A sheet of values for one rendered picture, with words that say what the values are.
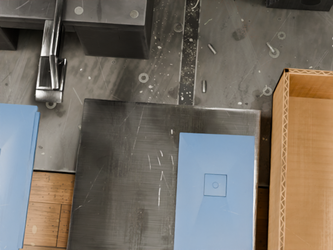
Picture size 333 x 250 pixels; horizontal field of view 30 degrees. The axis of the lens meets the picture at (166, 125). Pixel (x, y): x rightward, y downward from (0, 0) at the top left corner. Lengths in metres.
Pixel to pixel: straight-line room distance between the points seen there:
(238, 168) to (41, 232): 0.19
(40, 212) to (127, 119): 0.12
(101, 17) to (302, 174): 0.24
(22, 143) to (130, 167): 0.11
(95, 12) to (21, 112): 0.11
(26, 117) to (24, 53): 0.14
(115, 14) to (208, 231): 0.21
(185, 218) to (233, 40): 0.19
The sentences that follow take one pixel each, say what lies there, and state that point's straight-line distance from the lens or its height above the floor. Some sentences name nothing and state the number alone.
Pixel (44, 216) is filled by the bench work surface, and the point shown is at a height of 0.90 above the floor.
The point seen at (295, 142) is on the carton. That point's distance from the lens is 0.61.
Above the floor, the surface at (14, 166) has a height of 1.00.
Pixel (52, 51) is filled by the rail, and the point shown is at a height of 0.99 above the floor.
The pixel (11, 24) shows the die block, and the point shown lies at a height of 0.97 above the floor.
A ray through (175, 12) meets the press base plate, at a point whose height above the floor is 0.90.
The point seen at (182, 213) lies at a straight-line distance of 0.57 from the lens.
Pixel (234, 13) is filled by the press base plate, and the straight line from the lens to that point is 0.65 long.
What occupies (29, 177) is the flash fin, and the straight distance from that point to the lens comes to 0.51.
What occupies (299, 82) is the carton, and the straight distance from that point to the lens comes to 0.58.
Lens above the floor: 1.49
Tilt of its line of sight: 75 degrees down
